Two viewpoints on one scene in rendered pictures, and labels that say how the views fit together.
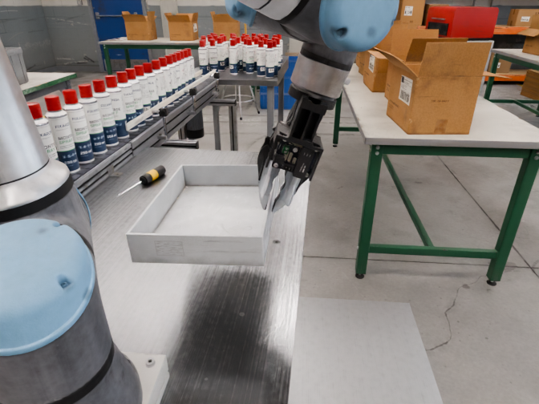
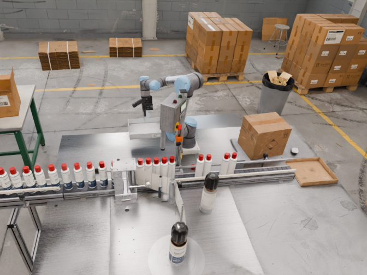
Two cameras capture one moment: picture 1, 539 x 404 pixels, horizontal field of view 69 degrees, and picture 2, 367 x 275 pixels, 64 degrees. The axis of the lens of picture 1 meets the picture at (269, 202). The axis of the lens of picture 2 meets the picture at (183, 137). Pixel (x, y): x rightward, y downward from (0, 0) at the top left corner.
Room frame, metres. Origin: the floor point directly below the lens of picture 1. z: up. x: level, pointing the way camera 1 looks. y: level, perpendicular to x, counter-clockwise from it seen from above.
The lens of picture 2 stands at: (1.02, 1.99, 2.37)
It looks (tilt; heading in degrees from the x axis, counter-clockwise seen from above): 37 degrees down; 248
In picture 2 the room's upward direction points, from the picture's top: 6 degrees clockwise
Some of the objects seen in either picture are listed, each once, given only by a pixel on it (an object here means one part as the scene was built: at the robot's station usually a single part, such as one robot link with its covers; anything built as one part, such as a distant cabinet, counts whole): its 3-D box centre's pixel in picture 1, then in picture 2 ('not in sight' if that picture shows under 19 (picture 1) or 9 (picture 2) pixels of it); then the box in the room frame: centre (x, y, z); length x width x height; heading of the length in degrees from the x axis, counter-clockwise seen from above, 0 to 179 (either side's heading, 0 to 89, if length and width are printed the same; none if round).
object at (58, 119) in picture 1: (61, 135); (102, 173); (0.99, 0.54, 0.98); 0.05 x 0.05 x 0.20
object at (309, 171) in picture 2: not in sight; (311, 171); (-0.56, 0.75, 0.85); 0.30 x 0.26 x 0.04; 172
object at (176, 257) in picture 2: not in sight; (178, 243); (0.68, 1.19, 1.04); 0.09 x 0.09 x 0.29
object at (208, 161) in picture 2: not in sight; (207, 166); (0.29, 0.64, 0.98); 0.05 x 0.05 x 0.20
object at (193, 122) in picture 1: (190, 109); not in sight; (2.37, 0.48, 0.71); 0.15 x 0.12 x 0.34; 82
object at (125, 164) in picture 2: not in sight; (124, 164); (0.86, 0.66, 1.14); 0.14 x 0.11 x 0.01; 172
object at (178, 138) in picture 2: not in sight; (178, 156); (0.48, 0.56, 1.05); 0.10 x 0.04 x 0.33; 82
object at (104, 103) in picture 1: (104, 113); (66, 176); (1.21, 0.51, 0.98); 0.05 x 0.05 x 0.20
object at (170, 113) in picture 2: not in sight; (173, 112); (0.52, 0.52, 1.38); 0.17 x 0.10 x 0.19; 48
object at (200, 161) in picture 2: not in sight; (199, 166); (0.34, 0.63, 0.98); 0.05 x 0.05 x 0.20
